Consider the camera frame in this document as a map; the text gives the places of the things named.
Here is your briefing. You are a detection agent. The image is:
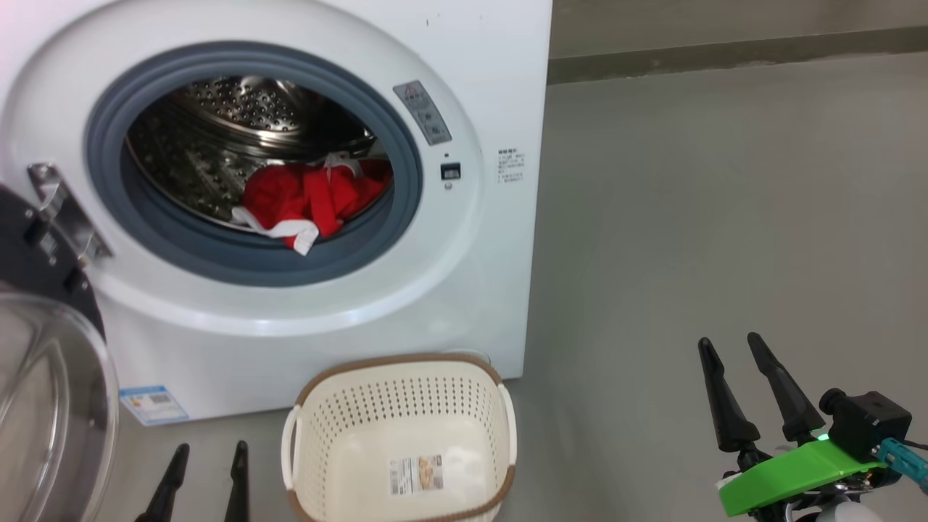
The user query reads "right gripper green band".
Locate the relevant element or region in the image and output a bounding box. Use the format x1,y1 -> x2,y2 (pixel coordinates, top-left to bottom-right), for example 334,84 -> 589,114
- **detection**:
697,332 -> 907,522

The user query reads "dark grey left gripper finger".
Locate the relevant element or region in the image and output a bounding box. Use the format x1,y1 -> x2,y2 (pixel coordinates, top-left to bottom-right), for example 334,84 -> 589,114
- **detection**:
223,440 -> 250,522
135,444 -> 191,522

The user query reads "black washer door with glass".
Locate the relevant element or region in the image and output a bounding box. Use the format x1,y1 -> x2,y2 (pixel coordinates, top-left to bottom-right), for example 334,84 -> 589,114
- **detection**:
0,185 -> 120,522

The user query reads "red and white garment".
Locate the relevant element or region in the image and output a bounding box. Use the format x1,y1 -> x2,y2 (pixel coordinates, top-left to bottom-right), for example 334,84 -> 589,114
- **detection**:
232,154 -> 394,256

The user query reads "cream perforated basket brown rim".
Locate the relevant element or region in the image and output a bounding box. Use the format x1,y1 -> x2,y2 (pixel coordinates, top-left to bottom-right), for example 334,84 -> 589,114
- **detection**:
281,353 -> 518,522

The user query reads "white printed label sticker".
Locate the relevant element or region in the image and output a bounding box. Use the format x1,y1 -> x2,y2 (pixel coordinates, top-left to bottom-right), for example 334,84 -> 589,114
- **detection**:
389,455 -> 444,497

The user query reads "grey rubber door gasket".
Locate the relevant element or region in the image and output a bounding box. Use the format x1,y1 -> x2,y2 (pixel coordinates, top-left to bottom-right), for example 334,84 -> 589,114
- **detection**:
85,41 -> 424,288

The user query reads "metal door hinge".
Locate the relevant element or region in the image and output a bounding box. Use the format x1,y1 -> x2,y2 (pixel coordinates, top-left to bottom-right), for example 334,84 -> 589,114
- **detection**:
28,163 -> 113,269

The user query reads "white front-load washing machine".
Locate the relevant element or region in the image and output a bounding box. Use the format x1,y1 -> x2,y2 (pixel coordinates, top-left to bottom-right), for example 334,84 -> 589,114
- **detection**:
0,0 -> 553,427

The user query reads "stainless steel washing machine drum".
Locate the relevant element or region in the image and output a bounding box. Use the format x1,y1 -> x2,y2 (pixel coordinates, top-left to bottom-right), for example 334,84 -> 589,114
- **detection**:
125,75 -> 378,233

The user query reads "blue energy label sticker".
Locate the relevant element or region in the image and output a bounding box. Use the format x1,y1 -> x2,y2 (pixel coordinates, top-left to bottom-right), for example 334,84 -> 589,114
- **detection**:
119,385 -> 189,426

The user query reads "grey warning label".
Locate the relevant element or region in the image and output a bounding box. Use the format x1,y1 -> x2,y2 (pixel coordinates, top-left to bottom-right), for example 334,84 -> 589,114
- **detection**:
393,80 -> 452,146

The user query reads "teal cable connector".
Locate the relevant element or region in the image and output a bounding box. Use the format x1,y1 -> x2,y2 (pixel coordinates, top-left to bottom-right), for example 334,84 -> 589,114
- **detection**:
872,437 -> 928,494

